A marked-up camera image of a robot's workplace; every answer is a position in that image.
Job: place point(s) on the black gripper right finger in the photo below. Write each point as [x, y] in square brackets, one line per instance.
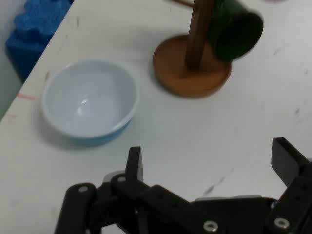
[285, 161]

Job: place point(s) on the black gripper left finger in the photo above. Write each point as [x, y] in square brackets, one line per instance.
[132, 168]

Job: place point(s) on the white and blue bowl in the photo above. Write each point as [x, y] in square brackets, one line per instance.
[90, 102]

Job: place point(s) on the brown wooden mug tree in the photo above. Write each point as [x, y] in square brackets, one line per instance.
[185, 83]

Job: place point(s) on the dark green enamel mug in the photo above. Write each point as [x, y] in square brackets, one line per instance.
[234, 34]

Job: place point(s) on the dark blue foam mat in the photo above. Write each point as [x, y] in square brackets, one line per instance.
[29, 36]

